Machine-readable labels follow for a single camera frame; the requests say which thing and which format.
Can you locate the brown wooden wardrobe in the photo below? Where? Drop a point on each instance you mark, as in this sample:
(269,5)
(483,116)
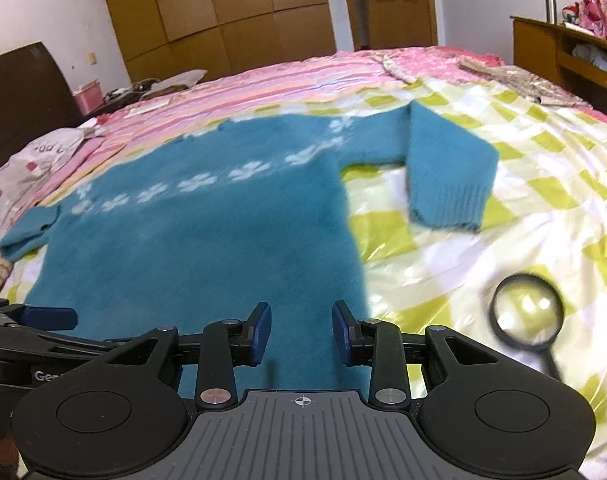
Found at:
(163,38)

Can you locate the beige patterned folded cloth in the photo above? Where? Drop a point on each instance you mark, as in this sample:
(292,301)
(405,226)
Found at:
(531,86)

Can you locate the teal knitted sweater white flowers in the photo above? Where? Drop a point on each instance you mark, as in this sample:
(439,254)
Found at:
(206,227)

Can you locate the pink box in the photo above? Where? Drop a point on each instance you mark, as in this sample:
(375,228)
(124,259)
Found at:
(89,97)

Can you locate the dark wooden headboard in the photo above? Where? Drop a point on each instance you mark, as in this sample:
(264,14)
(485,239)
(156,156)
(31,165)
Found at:
(34,98)

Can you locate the floral folded cloth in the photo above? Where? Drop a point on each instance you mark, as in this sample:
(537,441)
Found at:
(394,70)

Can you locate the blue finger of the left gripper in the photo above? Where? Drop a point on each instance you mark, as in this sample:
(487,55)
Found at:
(42,318)

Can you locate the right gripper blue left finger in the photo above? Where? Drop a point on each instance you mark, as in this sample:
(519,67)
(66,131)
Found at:
(255,335)

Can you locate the pink floral bundle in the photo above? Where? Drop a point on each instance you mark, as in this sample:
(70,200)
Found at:
(588,14)

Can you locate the silver metal bottle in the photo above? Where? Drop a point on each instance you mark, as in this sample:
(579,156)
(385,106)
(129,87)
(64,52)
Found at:
(551,12)

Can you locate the black magnifying glass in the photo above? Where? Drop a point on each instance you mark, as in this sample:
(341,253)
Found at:
(526,313)

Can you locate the green white checkered plastic sheet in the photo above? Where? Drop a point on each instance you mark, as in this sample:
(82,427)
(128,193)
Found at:
(415,276)

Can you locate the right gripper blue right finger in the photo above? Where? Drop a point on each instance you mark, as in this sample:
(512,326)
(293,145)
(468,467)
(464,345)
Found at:
(347,333)

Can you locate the white pillow pink pattern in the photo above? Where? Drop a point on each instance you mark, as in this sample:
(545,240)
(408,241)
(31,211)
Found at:
(31,167)

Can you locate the brown wooden door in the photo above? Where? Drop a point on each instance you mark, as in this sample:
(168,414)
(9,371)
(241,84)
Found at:
(388,24)

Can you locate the pink striped bed cover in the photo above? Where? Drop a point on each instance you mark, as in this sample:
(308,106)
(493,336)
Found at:
(346,83)

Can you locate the white cloth on nightstand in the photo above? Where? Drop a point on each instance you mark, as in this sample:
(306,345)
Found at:
(186,79)

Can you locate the wooden shelf unit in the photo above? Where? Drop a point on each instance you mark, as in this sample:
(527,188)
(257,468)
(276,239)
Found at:
(574,60)

